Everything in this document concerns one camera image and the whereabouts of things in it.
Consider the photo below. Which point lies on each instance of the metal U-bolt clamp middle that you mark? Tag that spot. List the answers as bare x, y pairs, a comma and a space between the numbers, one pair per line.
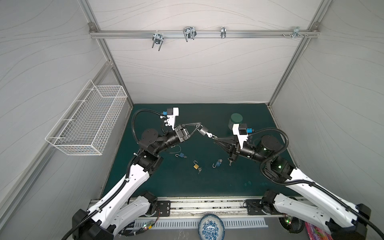
189, 33

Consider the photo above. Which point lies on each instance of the metal bracket clamp right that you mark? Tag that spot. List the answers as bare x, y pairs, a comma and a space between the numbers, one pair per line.
296, 34

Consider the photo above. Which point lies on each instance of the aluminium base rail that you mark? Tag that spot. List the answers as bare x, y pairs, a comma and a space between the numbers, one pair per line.
223, 207

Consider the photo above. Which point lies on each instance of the pink Fox's candy bag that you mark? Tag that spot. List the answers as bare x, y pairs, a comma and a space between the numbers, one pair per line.
315, 233

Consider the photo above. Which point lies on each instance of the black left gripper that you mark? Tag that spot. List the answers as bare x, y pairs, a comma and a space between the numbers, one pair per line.
180, 133

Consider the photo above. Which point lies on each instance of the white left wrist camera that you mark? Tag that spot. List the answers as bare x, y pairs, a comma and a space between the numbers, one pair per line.
169, 117

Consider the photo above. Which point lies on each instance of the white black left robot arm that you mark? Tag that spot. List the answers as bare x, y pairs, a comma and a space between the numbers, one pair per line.
111, 214

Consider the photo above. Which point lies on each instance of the metal U-bolt clamp left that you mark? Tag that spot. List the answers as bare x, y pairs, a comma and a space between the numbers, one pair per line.
158, 39

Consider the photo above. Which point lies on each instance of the white wire basket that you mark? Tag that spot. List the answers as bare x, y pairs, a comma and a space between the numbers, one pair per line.
85, 127

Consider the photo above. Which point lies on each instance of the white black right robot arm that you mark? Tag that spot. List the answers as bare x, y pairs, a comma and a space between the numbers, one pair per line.
339, 218

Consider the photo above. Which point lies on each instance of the brass padlock with keys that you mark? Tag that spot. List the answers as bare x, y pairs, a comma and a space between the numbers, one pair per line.
197, 167

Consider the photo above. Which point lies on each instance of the blue white patterned plate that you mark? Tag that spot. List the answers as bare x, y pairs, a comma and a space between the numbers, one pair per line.
211, 227

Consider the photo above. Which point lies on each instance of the metal u-bolt clamp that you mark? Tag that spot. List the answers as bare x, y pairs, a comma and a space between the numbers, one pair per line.
189, 33
158, 39

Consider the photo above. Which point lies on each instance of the blue padlock with keys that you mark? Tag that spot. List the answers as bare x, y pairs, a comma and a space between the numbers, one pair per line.
217, 163

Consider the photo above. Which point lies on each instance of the white slotted cable duct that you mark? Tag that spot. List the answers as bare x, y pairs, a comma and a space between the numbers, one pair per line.
229, 223

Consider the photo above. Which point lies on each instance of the aluminium top crossbar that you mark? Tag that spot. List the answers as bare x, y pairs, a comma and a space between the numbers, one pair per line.
201, 34

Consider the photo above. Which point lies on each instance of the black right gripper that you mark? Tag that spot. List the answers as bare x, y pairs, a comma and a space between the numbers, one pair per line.
235, 148

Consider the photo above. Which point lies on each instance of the small blue padlock left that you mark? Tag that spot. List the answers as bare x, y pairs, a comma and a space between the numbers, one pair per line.
181, 155

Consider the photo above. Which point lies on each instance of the metal hook clamp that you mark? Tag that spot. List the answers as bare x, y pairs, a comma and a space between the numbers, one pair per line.
223, 32

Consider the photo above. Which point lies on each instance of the clear jar green lid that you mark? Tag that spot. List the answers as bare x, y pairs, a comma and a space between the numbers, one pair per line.
235, 118

